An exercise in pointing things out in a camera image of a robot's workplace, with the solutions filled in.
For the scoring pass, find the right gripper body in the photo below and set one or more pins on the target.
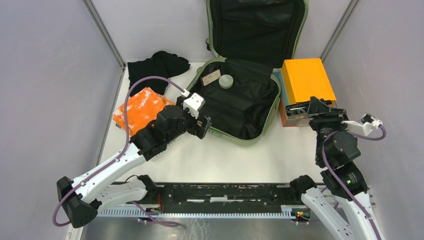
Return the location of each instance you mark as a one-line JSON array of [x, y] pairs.
[[324, 125]]

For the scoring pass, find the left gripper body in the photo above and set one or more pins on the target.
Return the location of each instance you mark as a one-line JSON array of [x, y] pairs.
[[194, 128]]

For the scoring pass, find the black cosmetic bottle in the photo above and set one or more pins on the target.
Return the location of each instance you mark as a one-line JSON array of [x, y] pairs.
[[297, 109]]

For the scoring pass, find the orange blue box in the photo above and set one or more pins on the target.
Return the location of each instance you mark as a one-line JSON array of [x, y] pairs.
[[302, 79]]

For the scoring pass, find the round pale green jar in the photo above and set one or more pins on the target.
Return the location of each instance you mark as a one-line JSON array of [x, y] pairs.
[[226, 81]]

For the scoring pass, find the orange white garment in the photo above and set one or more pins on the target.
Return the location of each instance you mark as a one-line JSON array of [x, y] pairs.
[[143, 108]]

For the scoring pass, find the green hard-shell suitcase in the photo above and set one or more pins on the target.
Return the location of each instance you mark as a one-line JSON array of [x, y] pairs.
[[249, 40]]

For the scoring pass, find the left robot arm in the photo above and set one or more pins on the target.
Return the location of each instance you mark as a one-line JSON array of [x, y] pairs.
[[83, 197]]

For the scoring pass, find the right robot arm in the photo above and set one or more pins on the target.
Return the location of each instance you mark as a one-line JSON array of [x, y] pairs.
[[352, 216]]

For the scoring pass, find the black cloth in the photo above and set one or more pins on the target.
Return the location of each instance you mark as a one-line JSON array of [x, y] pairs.
[[161, 64]]

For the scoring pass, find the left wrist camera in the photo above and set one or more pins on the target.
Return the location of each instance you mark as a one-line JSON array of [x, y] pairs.
[[193, 102]]

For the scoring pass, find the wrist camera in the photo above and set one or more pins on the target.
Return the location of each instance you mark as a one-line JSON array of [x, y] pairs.
[[193, 102], [365, 126]]

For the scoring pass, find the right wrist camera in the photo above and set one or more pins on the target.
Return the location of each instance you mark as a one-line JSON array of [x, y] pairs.
[[365, 126]]

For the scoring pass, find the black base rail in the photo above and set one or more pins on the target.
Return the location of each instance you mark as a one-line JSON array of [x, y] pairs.
[[145, 198]]

